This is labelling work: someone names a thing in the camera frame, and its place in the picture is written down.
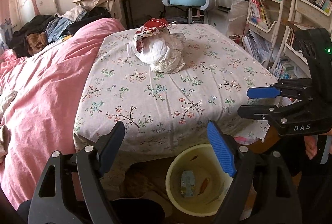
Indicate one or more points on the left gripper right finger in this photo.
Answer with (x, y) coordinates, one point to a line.
(262, 190)

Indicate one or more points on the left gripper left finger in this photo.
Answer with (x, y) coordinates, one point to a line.
(69, 189)

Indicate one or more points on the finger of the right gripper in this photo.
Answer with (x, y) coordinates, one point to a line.
(270, 113)
(267, 92)

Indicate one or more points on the white plastic trash bag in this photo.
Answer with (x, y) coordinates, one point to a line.
(162, 52)

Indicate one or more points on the red printed snack bag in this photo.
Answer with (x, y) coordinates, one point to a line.
(152, 27)

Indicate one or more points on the yellow plastic trash bin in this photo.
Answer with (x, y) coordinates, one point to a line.
(211, 182)

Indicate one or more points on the white bookshelf with books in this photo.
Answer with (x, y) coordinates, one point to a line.
(270, 36)

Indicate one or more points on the blue paper scrap in bin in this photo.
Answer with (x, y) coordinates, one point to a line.
(187, 184)

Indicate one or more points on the floral bed sheet mattress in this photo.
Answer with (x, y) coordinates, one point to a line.
(166, 113)

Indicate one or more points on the pink duvet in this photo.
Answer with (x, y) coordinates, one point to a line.
(39, 102)

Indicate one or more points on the pile of clothes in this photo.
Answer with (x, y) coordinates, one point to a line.
(46, 29)

